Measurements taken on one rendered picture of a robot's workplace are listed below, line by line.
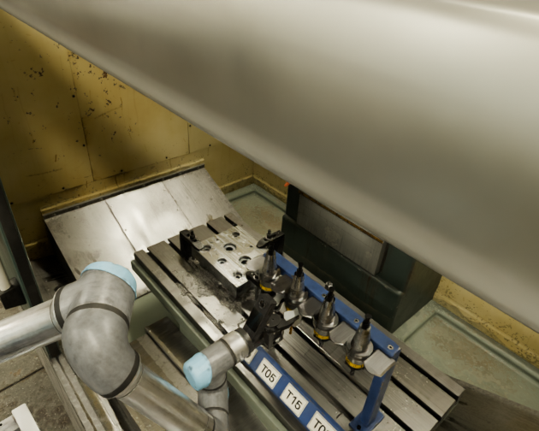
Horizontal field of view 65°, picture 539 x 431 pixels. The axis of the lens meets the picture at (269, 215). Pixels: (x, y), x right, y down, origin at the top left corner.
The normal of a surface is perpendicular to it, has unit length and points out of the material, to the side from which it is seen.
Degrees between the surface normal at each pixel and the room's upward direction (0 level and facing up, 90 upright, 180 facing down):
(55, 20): 90
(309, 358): 0
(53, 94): 90
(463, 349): 0
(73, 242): 24
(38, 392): 0
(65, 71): 90
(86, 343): 44
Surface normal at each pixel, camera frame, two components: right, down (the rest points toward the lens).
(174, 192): 0.32, -0.56
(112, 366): 0.56, -0.05
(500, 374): 0.06, -0.82
